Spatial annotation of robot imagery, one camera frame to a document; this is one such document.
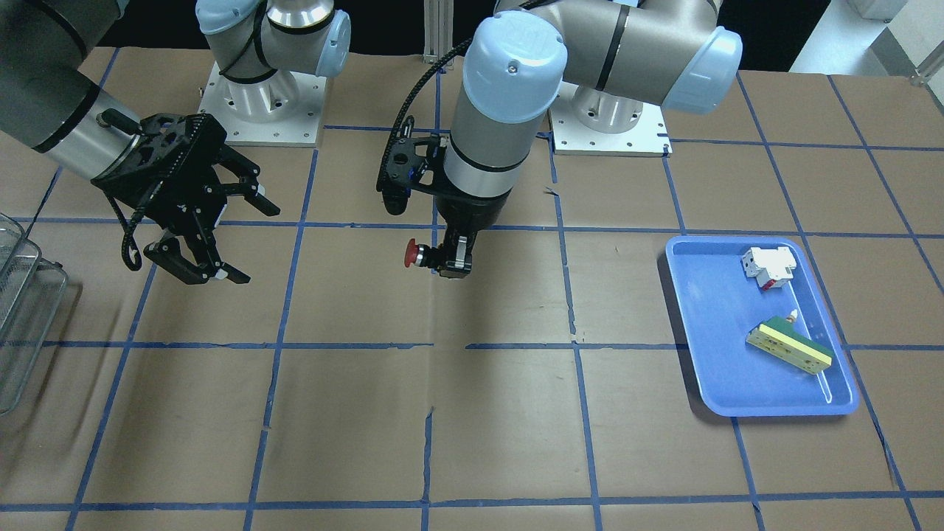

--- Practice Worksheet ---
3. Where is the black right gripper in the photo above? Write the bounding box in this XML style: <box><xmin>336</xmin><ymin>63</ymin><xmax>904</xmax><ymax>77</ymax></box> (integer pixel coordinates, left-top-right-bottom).
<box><xmin>92</xmin><ymin>112</ymin><xmax>281</xmax><ymax>285</ymax></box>

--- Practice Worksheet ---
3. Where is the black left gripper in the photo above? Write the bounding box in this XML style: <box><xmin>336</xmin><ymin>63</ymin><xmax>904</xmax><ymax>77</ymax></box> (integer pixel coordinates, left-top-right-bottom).
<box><xmin>429</xmin><ymin>194</ymin><xmax>510</xmax><ymax>279</ymax></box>

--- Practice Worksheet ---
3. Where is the red emergency stop button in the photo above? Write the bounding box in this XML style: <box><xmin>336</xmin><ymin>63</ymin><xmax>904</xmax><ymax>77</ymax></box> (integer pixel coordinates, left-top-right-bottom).
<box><xmin>403</xmin><ymin>238</ymin><xmax>434</xmax><ymax>268</ymax></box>

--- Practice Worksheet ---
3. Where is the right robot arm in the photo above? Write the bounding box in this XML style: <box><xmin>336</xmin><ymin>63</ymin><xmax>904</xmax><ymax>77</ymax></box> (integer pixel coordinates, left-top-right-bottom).
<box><xmin>1</xmin><ymin>1</ymin><xmax>280</xmax><ymax>285</ymax></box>

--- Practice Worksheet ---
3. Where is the blue plastic tray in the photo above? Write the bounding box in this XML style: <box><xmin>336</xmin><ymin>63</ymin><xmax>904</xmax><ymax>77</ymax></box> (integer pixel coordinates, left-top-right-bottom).
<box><xmin>665</xmin><ymin>235</ymin><xmax>860</xmax><ymax>417</ymax></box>

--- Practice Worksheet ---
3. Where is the white circuit breaker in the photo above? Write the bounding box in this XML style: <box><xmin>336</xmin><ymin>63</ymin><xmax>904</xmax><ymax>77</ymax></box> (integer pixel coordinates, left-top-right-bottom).
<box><xmin>740</xmin><ymin>246</ymin><xmax>798</xmax><ymax>291</ymax></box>

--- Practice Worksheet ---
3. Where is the green yellow terminal block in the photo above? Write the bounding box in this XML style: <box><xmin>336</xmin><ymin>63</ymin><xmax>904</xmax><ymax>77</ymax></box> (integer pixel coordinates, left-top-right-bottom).
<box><xmin>746</xmin><ymin>316</ymin><xmax>833</xmax><ymax>375</ymax></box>

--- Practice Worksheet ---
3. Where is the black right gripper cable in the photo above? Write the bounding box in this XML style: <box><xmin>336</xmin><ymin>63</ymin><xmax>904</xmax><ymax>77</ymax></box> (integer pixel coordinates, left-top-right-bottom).
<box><xmin>103</xmin><ymin>184</ymin><xmax>167</xmax><ymax>271</ymax></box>

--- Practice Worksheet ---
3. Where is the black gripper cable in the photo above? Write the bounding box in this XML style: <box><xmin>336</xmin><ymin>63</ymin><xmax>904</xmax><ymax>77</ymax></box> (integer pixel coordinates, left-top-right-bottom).
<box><xmin>103</xmin><ymin>184</ymin><xmax>167</xmax><ymax>271</ymax></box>
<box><xmin>376</xmin><ymin>37</ymin><xmax>473</xmax><ymax>192</ymax></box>

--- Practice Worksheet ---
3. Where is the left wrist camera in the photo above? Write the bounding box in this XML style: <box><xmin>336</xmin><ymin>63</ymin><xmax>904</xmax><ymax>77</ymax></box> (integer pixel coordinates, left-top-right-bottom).
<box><xmin>377</xmin><ymin>132</ymin><xmax>448</xmax><ymax>215</ymax></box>

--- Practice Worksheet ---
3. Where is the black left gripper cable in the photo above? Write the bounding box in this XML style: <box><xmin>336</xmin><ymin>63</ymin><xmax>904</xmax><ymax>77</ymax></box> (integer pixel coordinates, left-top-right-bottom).
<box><xmin>376</xmin><ymin>37</ymin><xmax>473</xmax><ymax>192</ymax></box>

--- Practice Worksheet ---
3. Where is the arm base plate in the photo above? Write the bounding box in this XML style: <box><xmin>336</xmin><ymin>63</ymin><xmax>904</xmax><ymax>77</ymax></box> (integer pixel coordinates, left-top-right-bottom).
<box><xmin>549</xmin><ymin>82</ymin><xmax>673</xmax><ymax>157</ymax></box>
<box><xmin>198</xmin><ymin>0</ymin><xmax>352</xmax><ymax>148</ymax></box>

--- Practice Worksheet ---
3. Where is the aluminium frame post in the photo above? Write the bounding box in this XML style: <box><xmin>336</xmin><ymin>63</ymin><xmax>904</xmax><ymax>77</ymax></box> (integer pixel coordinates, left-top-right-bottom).
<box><xmin>423</xmin><ymin>0</ymin><xmax>454</xmax><ymax>64</ymax></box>

